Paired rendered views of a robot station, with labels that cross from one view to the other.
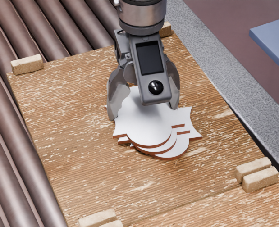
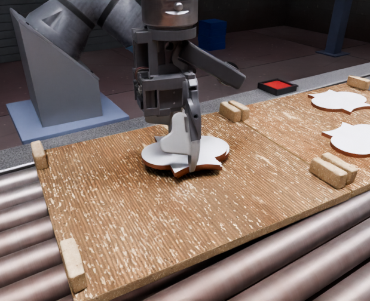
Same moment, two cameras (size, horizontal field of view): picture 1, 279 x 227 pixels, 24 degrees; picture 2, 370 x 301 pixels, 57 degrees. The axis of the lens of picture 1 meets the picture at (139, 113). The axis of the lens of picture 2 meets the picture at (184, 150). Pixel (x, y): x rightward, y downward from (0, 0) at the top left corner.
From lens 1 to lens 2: 1.11 m
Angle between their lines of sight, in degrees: 73
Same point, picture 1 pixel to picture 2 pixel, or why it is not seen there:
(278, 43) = (50, 129)
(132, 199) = (281, 163)
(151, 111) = not seen: hidden behind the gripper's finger
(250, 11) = not seen: outside the picture
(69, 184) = (285, 202)
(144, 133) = (212, 147)
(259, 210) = (260, 115)
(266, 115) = not seen: hidden behind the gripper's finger
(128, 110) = (180, 157)
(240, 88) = (124, 128)
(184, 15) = not seen: outside the picture
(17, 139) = (220, 272)
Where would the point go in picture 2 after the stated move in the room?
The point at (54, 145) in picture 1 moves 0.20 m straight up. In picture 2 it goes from (232, 220) to (245, 73)
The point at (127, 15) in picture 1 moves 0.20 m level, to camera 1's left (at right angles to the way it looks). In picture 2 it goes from (194, 11) to (224, 47)
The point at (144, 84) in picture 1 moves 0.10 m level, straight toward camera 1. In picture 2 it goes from (232, 67) to (298, 66)
